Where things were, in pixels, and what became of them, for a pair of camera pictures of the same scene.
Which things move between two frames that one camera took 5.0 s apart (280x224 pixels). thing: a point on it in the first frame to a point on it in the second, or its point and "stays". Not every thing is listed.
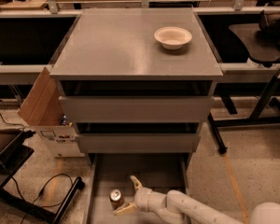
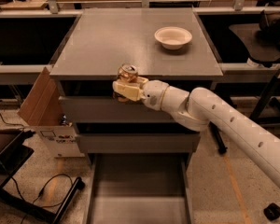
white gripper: [142, 198] to [153, 93]
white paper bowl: [173, 37] stays
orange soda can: [117, 198] to [127, 72]
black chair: [267, 42] stays
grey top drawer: [140, 108] stays
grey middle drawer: [139, 143] stays
